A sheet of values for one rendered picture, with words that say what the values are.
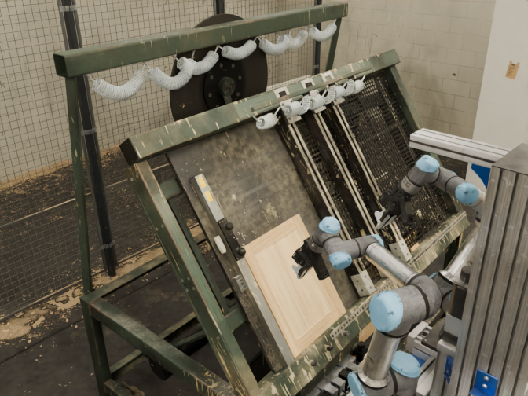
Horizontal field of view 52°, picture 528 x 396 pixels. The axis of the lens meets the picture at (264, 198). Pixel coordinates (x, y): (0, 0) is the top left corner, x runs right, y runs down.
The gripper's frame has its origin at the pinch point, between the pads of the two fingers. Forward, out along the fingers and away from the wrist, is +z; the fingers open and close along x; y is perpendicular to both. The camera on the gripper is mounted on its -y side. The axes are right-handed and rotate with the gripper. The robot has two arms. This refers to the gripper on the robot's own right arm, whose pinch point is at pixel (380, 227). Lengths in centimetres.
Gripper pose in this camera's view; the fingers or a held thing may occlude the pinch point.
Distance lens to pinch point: 226.0
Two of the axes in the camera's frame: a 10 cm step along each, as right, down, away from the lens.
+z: -4.8, 7.1, 5.1
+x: -7.7, -0.6, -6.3
